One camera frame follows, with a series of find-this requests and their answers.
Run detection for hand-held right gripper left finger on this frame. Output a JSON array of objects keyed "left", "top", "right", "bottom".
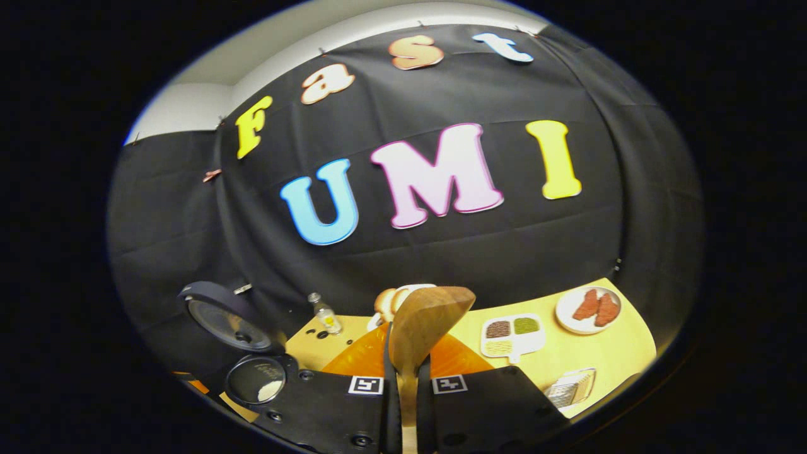
[{"left": 252, "top": 323, "right": 402, "bottom": 454}]

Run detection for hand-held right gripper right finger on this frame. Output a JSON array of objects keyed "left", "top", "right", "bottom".
[{"left": 416, "top": 334, "right": 571, "bottom": 454}]

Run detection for dark blue rice cooker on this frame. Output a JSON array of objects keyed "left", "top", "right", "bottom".
[{"left": 178, "top": 281, "right": 300, "bottom": 407}]

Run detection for metal wire chopstick holder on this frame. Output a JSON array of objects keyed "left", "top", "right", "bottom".
[{"left": 545, "top": 368, "right": 596, "bottom": 409}]

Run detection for wooden spoon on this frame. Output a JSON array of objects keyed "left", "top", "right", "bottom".
[{"left": 388, "top": 286, "right": 477, "bottom": 454}]

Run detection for white divided dish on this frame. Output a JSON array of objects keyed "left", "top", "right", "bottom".
[{"left": 480, "top": 313, "right": 547, "bottom": 364}]

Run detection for small glass bottle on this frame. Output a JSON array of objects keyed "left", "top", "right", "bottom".
[{"left": 308, "top": 293, "right": 343, "bottom": 335}]

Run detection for white round plate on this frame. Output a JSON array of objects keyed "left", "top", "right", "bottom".
[{"left": 555, "top": 286, "right": 622, "bottom": 335}]

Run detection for white toaster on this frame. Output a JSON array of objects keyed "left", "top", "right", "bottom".
[{"left": 368, "top": 284, "right": 437, "bottom": 332}]

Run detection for red meat piece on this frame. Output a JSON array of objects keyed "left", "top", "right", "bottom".
[
  {"left": 572, "top": 289, "right": 600, "bottom": 321},
  {"left": 595, "top": 293, "right": 620, "bottom": 327}
]

